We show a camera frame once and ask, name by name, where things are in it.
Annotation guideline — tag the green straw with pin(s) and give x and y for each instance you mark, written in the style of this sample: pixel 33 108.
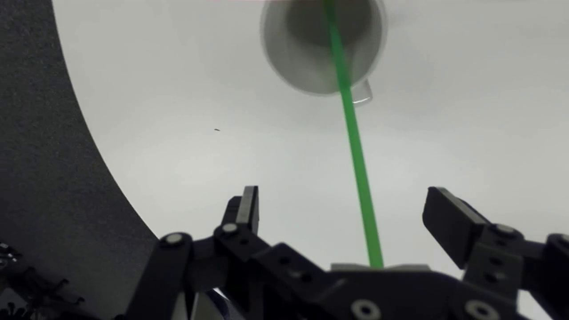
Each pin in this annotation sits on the green straw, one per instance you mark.
pixel 374 249

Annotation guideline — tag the white mug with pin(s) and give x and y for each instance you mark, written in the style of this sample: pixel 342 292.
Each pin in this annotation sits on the white mug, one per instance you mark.
pixel 298 44

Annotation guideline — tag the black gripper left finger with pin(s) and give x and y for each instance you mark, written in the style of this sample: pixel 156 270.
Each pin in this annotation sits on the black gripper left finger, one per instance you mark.
pixel 266 281

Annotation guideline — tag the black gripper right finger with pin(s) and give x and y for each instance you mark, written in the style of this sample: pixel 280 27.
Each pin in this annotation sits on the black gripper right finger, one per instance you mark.
pixel 499 260

